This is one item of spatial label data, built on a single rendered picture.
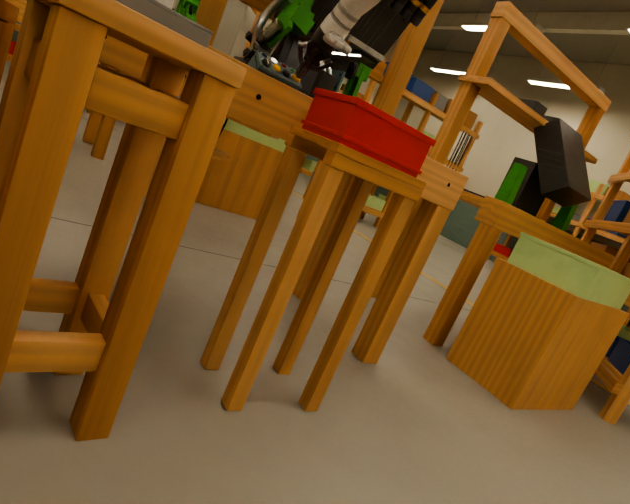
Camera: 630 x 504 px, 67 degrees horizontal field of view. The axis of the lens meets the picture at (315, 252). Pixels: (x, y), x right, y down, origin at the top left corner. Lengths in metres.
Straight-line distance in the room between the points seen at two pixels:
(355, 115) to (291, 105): 0.31
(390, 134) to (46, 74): 0.82
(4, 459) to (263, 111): 1.04
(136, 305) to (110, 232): 0.25
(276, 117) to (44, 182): 0.78
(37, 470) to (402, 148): 1.12
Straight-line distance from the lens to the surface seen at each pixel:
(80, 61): 0.86
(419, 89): 7.43
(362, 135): 1.26
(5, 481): 1.11
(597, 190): 10.15
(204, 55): 0.92
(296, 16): 1.75
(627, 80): 11.55
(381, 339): 2.12
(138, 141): 1.16
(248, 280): 1.45
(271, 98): 1.46
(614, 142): 11.06
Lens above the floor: 0.77
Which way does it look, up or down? 12 degrees down
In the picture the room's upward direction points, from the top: 23 degrees clockwise
